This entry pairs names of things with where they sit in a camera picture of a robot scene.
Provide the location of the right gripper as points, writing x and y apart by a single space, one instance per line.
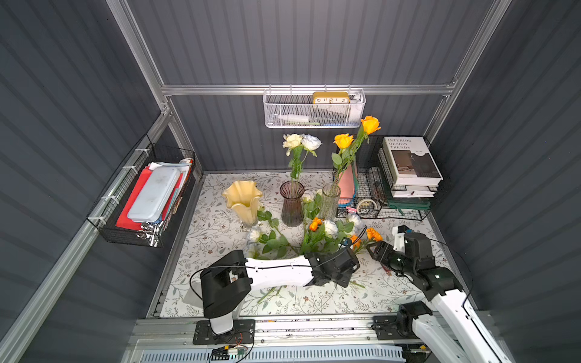
381 251

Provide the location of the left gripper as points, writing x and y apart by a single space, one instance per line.
347 258

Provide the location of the orange marigold stem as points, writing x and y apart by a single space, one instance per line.
368 239

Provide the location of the cream white rose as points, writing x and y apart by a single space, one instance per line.
293 144

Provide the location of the yellow orange rose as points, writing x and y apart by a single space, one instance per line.
369 125

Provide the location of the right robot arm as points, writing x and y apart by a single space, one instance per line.
446 321

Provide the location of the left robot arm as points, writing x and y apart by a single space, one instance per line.
226 283

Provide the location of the pile of flowers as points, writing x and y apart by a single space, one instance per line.
270 240

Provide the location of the clear glass vase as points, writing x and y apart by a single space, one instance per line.
329 203

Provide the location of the tape roll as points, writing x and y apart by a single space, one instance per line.
366 207

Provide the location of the floral table mat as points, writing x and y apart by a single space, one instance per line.
214 230

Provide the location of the pink folder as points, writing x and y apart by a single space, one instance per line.
347 187

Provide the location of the purple ribbed glass vase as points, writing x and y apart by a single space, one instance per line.
292 213

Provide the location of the interior design trends book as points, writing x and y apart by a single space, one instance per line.
411 162

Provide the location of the yellow wavy vase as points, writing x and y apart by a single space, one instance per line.
243 198

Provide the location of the yellow clock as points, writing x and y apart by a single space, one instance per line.
331 98

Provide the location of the white plastic case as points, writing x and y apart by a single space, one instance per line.
154 194

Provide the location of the red folder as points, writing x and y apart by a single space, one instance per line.
125 223

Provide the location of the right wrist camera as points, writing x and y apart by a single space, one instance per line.
399 237

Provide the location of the black wire desk organizer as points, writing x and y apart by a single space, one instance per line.
374 180

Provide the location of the white wire wall basket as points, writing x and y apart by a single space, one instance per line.
294 108

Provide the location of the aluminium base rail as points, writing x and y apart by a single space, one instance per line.
301 330

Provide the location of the black wire side basket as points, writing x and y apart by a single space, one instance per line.
109 208

